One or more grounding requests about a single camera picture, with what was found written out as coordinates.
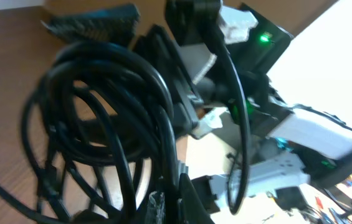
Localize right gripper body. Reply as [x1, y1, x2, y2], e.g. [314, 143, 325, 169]
[133, 24, 215, 137]

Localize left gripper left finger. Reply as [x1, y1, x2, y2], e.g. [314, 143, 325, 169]
[143, 190, 166, 224]

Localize thin black cable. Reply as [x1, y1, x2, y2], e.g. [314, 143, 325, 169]
[0, 124, 151, 224]

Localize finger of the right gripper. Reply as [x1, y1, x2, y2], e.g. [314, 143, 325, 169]
[42, 3, 140, 47]

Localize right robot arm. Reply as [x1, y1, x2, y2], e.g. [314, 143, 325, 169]
[37, 1, 352, 214]

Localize thick black cable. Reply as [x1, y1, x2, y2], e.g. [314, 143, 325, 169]
[19, 40, 179, 224]

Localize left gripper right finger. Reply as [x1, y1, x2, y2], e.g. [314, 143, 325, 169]
[179, 173, 214, 224]

